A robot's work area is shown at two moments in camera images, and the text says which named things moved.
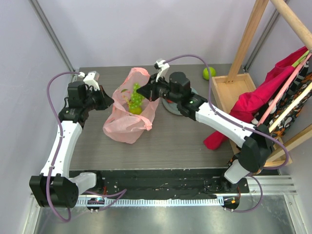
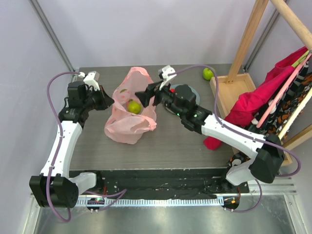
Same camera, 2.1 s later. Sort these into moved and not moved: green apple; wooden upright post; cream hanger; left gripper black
Moved: cream hanger
Not moved: wooden upright post; green apple; left gripper black
